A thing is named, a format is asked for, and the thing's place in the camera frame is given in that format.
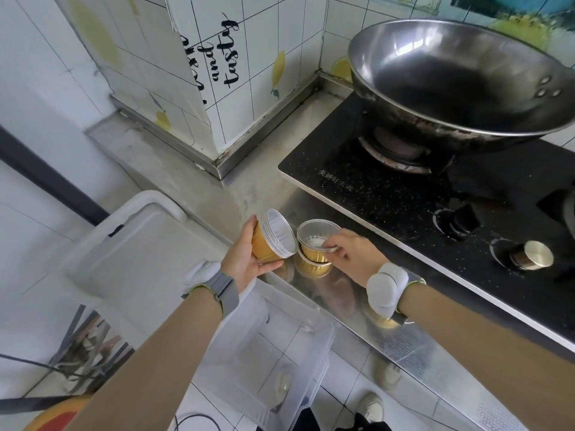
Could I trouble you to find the person's left hand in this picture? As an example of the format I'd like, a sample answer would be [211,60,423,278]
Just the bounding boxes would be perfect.
[220,215,285,295]

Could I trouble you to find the person's right hand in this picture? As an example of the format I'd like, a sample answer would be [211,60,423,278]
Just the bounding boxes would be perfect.
[322,228,391,288]

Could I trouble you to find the clear plastic storage box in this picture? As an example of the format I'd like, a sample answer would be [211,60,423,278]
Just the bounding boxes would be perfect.
[193,273,335,431]

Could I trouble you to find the person's right forearm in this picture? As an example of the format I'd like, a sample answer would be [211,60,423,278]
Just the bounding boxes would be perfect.
[397,284,575,431]

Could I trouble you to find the person's left forearm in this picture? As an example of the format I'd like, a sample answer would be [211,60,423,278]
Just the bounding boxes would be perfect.
[67,289,223,431]

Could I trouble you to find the white box lid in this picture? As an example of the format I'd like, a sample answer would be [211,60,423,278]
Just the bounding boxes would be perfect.
[62,189,234,337]

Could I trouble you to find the person's white left shoe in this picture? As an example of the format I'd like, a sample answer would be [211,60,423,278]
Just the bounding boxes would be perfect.
[271,370,295,407]

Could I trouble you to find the person's white shoe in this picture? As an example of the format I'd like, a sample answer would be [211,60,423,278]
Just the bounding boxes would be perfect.
[271,370,295,407]
[357,392,385,425]

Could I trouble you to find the person's white right shoe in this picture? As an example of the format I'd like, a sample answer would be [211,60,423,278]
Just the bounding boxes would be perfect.
[357,392,385,425]

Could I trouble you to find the person's black trousers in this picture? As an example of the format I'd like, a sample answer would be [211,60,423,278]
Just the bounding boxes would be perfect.
[292,408,392,431]

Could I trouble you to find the white left wrist tracker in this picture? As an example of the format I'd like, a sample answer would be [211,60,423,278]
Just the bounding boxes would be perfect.
[181,260,240,319]

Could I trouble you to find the white wrist tracker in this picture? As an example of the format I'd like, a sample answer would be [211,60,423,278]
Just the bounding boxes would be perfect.
[366,262,426,326]
[181,260,240,319]

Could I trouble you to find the white right wrist tracker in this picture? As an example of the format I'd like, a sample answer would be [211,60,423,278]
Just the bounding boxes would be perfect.
[366,262,426,326]

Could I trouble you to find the black glass gas stove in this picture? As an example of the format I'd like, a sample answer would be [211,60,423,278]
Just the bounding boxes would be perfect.
[277,92,575,342]

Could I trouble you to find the black stove knob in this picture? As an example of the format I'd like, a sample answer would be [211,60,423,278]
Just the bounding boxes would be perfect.
[442,204,482,241]

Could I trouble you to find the stove burner under wok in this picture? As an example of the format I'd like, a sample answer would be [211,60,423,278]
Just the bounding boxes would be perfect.
[358,128,455,175]

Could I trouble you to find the brass stove knob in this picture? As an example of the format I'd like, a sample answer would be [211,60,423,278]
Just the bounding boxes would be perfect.
[510,240,555,272]

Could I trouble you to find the grey metal folding rack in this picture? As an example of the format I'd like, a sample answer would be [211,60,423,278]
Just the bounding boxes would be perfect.
[49,305,135,396]

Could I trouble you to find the uncovered black stove burner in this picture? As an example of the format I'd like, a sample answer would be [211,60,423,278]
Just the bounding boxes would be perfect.
[537,188,575,241]

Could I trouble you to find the orange round smiley cushion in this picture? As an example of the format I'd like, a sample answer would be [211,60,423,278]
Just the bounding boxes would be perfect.
[22,394,93,431]

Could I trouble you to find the dark metal bar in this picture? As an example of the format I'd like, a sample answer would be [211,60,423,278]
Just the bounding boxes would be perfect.
[0,396,72,414]

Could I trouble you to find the steel wok with orange handle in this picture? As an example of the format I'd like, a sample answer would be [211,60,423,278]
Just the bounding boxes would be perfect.
[347,18,575,153]

